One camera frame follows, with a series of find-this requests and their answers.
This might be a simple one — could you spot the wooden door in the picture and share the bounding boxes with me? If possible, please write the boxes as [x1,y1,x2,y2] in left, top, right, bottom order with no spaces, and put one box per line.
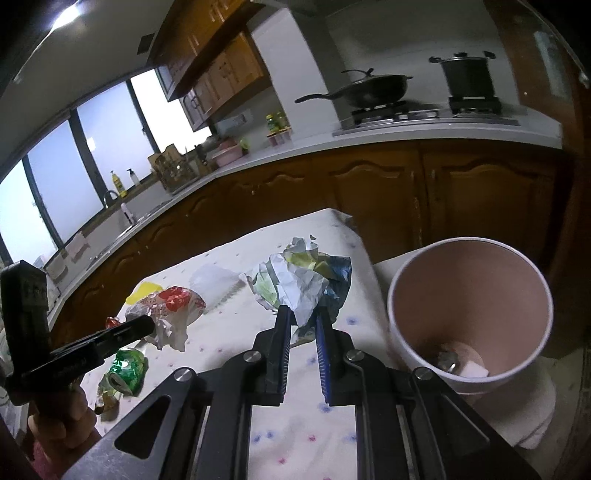
[485,0,591,153]

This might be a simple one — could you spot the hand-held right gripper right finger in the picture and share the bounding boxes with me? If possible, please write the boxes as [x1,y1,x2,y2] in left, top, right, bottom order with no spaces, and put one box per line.
[315,305,541,480]

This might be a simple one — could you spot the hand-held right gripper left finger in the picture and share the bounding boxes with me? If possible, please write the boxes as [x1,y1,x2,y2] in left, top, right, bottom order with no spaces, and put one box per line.
[62,305,293,480]

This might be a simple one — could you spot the white tissue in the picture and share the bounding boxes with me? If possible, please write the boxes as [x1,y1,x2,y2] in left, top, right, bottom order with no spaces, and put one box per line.
[455,357,490,379]

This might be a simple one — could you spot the kitchen window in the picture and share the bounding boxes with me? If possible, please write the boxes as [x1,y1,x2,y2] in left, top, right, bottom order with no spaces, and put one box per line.
[0,69,213,266]

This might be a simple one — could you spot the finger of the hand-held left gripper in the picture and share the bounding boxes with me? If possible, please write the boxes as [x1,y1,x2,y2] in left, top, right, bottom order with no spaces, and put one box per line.
[53,315,155,358]
[28,339,139,398]

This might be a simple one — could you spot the gas stove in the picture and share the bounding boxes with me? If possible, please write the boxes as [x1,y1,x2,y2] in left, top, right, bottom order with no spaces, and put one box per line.
[332,99,520,137]

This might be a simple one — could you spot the crumpled grey foil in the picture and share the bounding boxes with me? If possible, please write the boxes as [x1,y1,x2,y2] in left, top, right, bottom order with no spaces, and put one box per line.
[431,351,462,372]

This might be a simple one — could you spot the white printed paper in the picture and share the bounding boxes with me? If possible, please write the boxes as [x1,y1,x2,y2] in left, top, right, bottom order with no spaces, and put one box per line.
[240,235,334,344]

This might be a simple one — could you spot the dish rack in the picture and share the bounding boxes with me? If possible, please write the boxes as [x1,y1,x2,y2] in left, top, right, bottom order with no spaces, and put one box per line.
[148,144,204,193]

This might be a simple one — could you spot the white bin with pink inside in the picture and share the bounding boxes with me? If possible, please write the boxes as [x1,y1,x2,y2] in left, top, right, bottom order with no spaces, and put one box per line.
[387,237,554,395]

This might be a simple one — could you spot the yellow plastic piece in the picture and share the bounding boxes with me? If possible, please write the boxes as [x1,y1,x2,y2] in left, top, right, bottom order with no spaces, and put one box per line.
[126,282,163,305]

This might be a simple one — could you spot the kitchen sink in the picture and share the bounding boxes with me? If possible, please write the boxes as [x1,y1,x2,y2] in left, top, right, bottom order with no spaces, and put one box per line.
[85,203,167,268]

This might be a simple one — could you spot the crumpled blue wrapper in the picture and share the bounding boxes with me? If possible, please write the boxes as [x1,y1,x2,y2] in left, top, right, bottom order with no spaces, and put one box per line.
[318,254,354,324]

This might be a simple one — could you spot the person's left hand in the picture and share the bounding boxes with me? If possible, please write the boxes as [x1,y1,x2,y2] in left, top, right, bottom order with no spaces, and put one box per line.
[27,383,100,462]

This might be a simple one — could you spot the green snack wrapper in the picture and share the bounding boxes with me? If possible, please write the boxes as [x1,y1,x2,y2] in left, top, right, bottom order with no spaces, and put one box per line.
[96,348,149,402]

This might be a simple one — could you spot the person's left forearm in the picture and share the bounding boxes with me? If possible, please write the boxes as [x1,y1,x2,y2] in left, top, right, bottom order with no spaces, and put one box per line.
[28,450,65,480]

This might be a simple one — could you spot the dark stock pot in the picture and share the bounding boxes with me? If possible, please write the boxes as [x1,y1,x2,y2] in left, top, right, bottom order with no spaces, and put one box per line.
[428,51,497,99]

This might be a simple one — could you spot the white kitchen countertop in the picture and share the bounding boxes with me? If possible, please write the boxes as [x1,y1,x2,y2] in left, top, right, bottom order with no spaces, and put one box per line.
[44,117,564,324]

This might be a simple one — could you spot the red and white plastic bag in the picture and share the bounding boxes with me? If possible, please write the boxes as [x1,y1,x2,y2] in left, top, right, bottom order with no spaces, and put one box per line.
[124,285,207,352]

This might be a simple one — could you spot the wooden base cabinets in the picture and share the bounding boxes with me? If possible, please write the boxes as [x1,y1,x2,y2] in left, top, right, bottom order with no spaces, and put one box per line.
[48,138,561,342]

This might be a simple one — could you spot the pink lidded container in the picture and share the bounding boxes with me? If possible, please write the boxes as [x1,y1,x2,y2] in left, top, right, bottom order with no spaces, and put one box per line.
[210,138,243,168]

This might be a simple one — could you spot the black wok with lid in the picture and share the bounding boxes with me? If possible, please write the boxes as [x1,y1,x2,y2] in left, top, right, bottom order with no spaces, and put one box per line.
[294,68,414,109]

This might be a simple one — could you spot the wooden wall cabinets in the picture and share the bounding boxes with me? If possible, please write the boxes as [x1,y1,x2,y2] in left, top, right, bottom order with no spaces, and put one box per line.
[148,0,271,132]

